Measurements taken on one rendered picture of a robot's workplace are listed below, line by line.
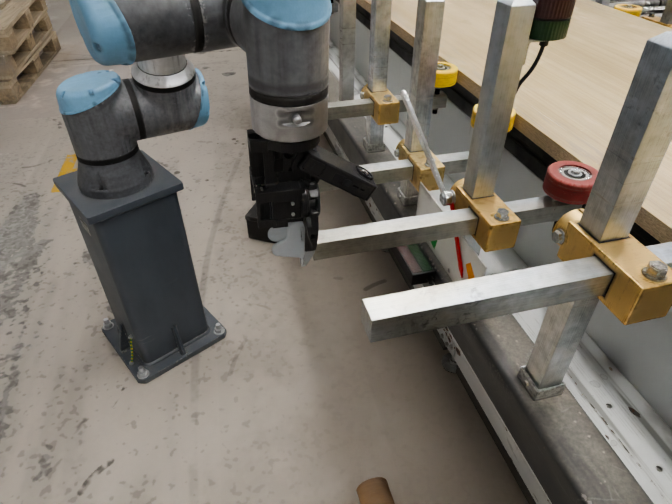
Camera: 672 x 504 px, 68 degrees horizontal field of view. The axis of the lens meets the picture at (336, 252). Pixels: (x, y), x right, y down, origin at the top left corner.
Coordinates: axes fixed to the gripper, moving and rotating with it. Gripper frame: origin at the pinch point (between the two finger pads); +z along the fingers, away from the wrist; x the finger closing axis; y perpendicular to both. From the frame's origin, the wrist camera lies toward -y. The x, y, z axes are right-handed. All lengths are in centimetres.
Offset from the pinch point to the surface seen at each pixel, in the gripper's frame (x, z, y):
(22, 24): -360, 52, 130
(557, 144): -10.8, -8.5, -45.7
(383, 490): 2, 75, -18
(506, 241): 4.7, -1.8, -29.1
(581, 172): -0.7, -8.9, -43.1
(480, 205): -0.5, -5.1, -26.7
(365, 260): -92, 82, -42
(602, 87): -32, -9, -70
